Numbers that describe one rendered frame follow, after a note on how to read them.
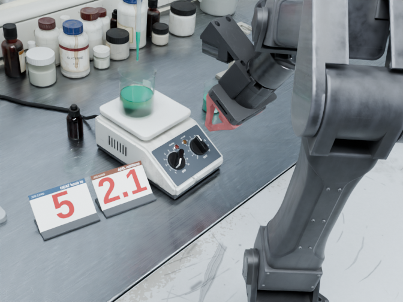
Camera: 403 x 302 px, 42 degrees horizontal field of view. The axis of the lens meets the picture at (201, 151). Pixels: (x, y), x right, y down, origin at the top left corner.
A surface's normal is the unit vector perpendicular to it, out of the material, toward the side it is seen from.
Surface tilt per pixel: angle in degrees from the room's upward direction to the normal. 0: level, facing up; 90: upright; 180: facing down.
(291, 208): 91
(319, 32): 40
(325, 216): 99
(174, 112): 0
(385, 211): 0
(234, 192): 0
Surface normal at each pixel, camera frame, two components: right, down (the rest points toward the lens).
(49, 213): 0.43, -0.24
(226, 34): 0.45, -0.43
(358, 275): 0.10, -0.78
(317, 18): 0.10, -0.19
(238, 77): -0.67, 0.42
